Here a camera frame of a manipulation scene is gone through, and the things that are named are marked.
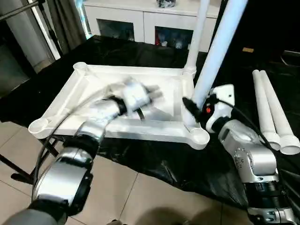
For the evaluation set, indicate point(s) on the white plastic table leg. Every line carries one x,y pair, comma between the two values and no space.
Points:
218,47
279,112
263,105
198,35

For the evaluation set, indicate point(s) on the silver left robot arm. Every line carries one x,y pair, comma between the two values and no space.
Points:
93,122

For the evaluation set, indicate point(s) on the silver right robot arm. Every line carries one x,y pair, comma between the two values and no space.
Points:
253,154

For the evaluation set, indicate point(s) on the black glossy mat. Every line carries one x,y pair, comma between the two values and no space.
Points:
175,168

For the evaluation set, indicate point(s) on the white cabinet with glass doors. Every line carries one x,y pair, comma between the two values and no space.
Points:
145,18

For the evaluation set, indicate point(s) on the small tan label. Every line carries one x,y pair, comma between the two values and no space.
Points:
248,50

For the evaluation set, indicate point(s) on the dark object on cabinet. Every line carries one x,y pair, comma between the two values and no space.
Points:
166,3

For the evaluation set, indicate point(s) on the long black bar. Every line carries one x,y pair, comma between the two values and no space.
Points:
291,54

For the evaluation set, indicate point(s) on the grey curtain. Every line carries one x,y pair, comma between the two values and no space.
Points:
68,23

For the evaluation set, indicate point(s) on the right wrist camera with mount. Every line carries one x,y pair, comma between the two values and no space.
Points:
222,98

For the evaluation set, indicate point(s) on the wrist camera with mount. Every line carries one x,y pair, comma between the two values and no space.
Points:
222,98
136,96

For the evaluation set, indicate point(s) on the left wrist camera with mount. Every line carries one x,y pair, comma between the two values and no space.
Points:
136,96

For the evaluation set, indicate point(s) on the black camera tripod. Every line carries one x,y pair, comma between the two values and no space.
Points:
52,32

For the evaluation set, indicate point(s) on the black folding table frame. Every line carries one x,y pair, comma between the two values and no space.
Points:
23,168

